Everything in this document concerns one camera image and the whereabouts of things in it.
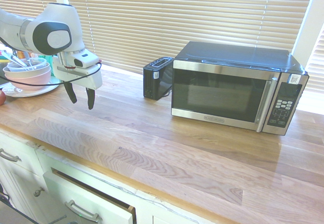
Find pink bowl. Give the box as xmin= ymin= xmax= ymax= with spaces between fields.
xmin=4 ymin=67 xmax=53 ymax=92

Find stainless steel black microwave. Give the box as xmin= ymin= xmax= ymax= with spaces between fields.
xmin=170 ymin=41 xmax=310 ymax=136

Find silver drawer bar handle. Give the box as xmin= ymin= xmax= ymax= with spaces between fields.
xmin=0 ymin=148 xmax=21 ymax=163
xmin=64 ymin=199 xmax=102 ymax=223

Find white dinner plate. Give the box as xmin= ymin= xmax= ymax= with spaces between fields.
xmin=2 ymin=76 xmax=64 ymax=98

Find wide beige window blinds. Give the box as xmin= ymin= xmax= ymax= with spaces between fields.
xmin=64 ymin=0 xmax=317 ymax=79

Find clear plastic container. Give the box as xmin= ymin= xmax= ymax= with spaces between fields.
xmin=7 ymin=57 xmax=48 ymax=72

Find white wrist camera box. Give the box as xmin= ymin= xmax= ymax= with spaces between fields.
xmin=69 ymin=52 xmax=100 ymax=68

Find black two-slot toaster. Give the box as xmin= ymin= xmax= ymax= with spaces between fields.
xmin=142 ymin=56 xmax=176 ymax=101

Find clear plastic spoon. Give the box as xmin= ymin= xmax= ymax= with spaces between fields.
xmin=23 ymin=51 xmax=33 ymax=67

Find beige bowl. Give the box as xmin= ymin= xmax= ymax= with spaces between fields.
xmin=3 ymin=62 xmax=52 ymax=79

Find white open drawer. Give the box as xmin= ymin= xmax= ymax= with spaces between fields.
xmin=43 ymin=169 xmax=137 ymax=224

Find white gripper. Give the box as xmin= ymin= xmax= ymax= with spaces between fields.
xmin=52 ymin=54 xmax=103 ymax=110

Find silver cabinet knob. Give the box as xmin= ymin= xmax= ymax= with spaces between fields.
xmin=33 ymin=186 xmax=46 ymax=198

